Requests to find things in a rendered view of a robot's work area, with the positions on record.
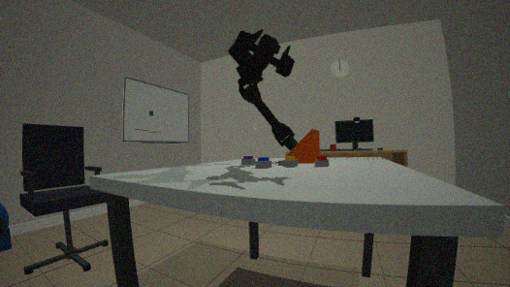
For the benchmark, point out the blue button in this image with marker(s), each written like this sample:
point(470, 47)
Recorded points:
point(263, 163)

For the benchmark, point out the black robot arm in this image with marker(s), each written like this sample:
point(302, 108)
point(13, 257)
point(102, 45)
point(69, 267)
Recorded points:
point(252, 94)

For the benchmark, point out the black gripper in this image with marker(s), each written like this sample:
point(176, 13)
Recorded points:
point(261, 57)

